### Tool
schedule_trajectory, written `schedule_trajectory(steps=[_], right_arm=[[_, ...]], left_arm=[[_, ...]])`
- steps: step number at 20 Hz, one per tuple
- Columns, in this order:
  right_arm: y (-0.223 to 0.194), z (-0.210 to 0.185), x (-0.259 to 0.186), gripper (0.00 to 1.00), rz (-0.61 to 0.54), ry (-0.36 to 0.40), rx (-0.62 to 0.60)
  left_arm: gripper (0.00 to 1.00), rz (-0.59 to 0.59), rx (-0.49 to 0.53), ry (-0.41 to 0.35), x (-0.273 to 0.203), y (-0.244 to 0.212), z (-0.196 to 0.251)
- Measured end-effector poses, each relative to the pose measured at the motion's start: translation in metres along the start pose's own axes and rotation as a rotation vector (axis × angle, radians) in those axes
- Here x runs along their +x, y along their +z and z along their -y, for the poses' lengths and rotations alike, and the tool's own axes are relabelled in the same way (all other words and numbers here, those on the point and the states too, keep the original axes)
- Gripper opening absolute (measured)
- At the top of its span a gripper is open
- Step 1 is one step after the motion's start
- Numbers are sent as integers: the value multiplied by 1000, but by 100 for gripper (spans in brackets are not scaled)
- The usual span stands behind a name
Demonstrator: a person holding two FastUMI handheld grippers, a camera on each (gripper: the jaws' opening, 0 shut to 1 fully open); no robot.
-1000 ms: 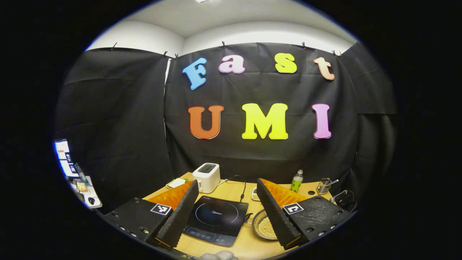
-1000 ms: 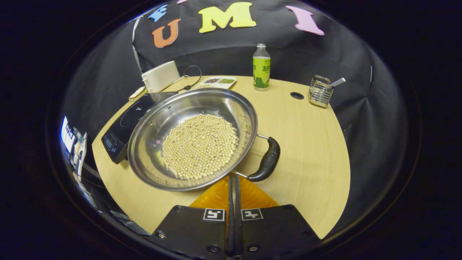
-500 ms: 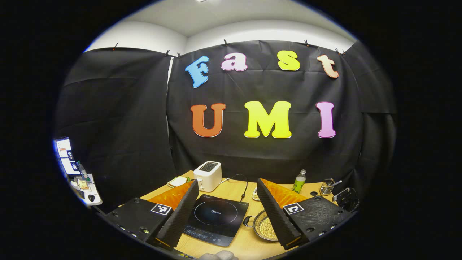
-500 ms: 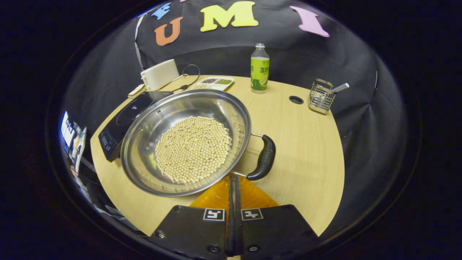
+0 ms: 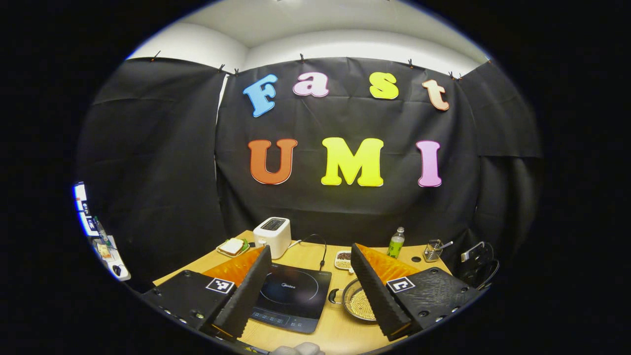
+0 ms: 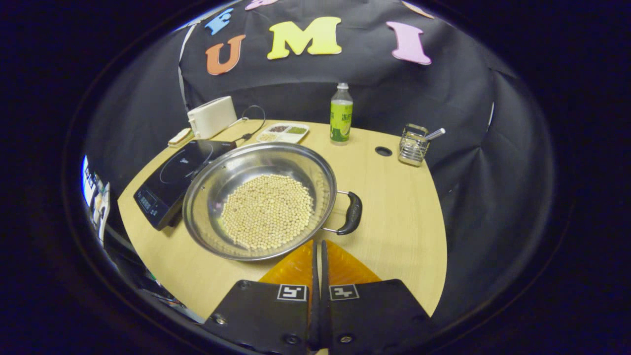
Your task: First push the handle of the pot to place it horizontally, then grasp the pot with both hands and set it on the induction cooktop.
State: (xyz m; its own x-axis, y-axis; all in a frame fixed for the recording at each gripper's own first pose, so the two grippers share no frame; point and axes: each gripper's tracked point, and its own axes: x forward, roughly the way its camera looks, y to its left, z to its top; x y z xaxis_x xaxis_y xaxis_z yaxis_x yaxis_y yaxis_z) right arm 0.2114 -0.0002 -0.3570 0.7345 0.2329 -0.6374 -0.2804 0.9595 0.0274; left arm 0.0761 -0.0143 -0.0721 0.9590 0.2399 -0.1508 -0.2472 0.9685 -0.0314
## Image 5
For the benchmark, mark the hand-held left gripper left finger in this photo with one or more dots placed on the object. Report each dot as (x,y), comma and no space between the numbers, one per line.
(249,291)

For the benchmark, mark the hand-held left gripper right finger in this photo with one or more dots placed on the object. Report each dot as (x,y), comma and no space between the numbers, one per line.
(374,296)

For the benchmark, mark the steel pot with soybeans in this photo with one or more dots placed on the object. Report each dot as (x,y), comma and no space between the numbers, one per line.
(357,303)

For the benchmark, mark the black induction cooktop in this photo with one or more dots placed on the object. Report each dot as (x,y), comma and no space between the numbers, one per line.
(296,296)

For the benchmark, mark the white sandwich plate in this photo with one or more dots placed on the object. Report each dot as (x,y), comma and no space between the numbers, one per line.
(241,252)

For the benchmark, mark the sandwich with lettuce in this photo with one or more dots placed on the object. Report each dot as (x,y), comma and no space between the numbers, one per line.
(232,246)

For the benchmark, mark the white divided bean dish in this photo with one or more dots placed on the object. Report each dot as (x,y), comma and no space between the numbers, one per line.
(342,259)

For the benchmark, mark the green label drink bottle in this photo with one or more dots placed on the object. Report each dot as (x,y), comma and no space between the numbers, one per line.
(396,246)

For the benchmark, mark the white toaster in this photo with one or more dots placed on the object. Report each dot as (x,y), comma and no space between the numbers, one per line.
(272,239)

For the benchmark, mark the metal spoon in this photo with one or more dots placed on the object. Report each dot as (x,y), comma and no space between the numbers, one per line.
(446,244)

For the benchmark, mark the white side table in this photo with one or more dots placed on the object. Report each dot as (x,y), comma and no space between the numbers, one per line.
(116,266)

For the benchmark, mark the computer monitor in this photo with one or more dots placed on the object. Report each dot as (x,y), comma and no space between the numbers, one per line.
(83,207)

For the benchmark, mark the row of cloth clips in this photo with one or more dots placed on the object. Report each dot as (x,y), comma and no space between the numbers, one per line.
(301,58)

